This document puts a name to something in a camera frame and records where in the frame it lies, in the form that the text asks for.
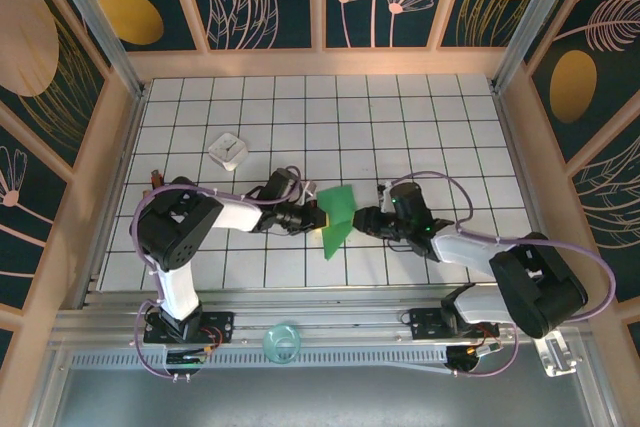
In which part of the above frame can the green cloth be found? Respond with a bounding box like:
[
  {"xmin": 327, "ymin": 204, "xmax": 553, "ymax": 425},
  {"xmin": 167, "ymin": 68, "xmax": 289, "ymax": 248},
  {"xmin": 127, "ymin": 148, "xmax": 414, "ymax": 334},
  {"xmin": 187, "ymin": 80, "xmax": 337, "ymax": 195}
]
[{"xmin": 316, "ymin": 185, "xmax": 357, "ymax": 262}]

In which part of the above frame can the white square clock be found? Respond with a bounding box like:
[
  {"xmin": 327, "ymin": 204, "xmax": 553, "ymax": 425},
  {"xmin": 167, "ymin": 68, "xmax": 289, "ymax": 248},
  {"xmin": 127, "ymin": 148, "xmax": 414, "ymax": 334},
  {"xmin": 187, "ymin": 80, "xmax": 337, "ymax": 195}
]
[{"xmin": 207, "ymin": 132, "xmax": 250, "ymax": 172}]

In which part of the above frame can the clear green glass bowl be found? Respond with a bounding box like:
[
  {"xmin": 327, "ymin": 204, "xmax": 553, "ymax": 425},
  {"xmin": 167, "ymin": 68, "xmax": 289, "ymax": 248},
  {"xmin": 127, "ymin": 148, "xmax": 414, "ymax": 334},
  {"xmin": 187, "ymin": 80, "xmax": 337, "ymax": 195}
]
[{"xmin": 262, "ymin": 322, "xmax": 302, "ymax": 364}]

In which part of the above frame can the clear acrylic holder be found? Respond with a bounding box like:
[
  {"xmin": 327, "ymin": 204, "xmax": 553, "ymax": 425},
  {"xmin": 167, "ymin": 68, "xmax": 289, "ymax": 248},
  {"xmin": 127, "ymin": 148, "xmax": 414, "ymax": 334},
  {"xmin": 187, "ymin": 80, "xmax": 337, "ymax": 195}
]
[{"xmin": 532, "ymin": 329, "xmax": 584, "ymax": 378}]

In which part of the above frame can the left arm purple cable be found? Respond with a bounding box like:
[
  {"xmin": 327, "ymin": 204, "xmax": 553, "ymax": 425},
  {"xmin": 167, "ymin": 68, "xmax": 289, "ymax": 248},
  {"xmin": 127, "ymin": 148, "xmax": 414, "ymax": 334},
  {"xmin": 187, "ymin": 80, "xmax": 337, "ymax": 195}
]
[{"xmin": 129, "ymin": 165, "xmax": 306, "ymax": 382}]

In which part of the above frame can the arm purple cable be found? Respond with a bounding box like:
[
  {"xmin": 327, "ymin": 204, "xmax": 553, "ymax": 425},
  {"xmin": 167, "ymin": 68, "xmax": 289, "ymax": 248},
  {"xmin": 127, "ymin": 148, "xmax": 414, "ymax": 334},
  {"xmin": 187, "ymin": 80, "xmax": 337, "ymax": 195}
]
[
  {"xmin": 129, "ymin": 165, "xmax": 306, "ymax": 382},
  {"xmin": 382, "ymin": 171, "xmax": 618, "ymax": 379}
]

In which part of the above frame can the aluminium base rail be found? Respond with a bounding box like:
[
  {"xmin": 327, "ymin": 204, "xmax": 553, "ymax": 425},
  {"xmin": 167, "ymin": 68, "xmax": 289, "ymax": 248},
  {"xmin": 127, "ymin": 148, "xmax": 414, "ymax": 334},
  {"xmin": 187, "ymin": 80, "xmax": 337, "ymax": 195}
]
[{"xmin": 49, "ymin": 291, "xmax": 594, "ymax": 353}]

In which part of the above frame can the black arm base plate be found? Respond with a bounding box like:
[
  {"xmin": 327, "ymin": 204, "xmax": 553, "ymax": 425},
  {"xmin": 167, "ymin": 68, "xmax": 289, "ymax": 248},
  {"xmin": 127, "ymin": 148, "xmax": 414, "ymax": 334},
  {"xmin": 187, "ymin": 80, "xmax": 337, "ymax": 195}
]
[
  {"xmin": 408, "ymin": 306, "xmax": 500, "ymax": 341},
  {"xmin": 143, "ymin": 310, "xmax": 236, "ymax": 345}
]

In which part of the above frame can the grey slotted cable duct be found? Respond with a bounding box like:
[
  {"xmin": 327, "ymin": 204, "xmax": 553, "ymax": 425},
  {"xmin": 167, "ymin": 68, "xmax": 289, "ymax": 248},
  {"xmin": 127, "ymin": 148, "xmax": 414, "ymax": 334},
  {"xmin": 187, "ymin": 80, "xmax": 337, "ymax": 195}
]
[{"xmin": 69, "ymin": 346, "xmax": 451, "ymax": 376}]

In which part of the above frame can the small circuit board with wires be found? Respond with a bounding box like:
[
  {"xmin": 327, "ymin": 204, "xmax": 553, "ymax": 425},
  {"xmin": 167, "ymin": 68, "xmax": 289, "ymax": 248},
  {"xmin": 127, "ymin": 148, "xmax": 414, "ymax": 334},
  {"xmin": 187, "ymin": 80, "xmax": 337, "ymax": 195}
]
[
  {"xmin": 447, "ymin": 341, "xmax": 505, "ymax": 373},
  {"xmin": 166, "ymin": 345, "xmax": 211, "ymax": 367}
]

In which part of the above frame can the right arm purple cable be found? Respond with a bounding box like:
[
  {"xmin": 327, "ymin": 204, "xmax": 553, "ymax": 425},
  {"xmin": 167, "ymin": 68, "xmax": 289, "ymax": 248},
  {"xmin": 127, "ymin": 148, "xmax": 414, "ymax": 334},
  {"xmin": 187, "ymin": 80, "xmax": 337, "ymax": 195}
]
[{"xmin": 382, "ymin": 171, "xmax": 618, "ymax": 379}]

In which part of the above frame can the aluminium frame post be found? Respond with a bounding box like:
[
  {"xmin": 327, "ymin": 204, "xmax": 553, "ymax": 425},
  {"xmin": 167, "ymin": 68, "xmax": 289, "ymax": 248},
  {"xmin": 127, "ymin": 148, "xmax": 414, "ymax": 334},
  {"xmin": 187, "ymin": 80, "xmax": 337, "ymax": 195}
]
[
  {"xmin": 490, "ymin": 0, "xmax": 601, "ymax": 94},
  {"xmin": 42, "ymin": 0, "xmax": 149, "ymax": 98}
]

